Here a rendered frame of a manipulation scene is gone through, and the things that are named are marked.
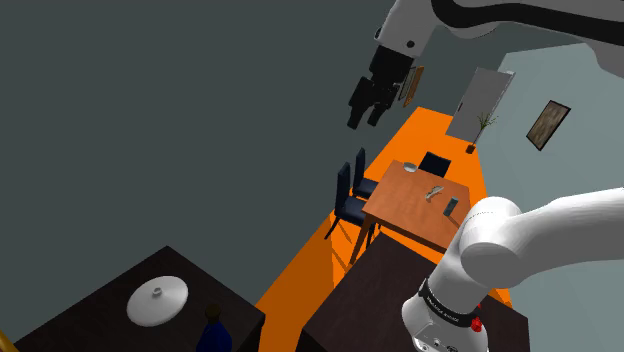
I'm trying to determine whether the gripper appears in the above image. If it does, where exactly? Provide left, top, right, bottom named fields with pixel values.
left=346, top=45, right=416, bottom=131

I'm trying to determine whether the dark blue chair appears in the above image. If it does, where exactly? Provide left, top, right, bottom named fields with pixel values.
left=351, top=147, right=381, bottom=201
left=324, top=161, right=378, bottom=245
left=417, top=150, right=453, bottom=179

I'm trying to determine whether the wooden dining table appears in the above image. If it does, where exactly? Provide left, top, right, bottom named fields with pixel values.
left=348, top=159, right=473, bottom=267

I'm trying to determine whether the potted plant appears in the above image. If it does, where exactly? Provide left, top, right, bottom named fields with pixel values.
left=464, top=112, right=499, bottom=156

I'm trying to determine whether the grey door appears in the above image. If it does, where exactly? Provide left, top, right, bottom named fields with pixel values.
left=445, top=66, right=517, bottom=141

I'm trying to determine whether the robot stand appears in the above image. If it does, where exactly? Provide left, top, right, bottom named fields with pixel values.
left=294, top=232, right=532, bottom=352

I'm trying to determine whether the dark blue bottle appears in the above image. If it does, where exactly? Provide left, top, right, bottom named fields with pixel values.
left=195, top=303, right=233, bottom=352

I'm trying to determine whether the white round lid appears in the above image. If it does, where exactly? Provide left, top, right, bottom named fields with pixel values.
left=126, top=275, right=190, bottom=328

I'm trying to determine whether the dark brown table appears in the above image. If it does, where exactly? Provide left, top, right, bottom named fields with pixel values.
left=11, top=245, right=267, bottom=352

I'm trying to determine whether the yellow curved object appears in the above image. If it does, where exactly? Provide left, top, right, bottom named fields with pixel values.
left=0, top=329, right=20, bottom=352

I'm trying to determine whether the wooden framed wall picture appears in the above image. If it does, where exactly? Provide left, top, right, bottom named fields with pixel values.
left=398, top=65, right=426, bottom=109

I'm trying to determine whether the dark framed wall picture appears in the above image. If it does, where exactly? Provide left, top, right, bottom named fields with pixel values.
left=525, top=99, right=573, bottom=152

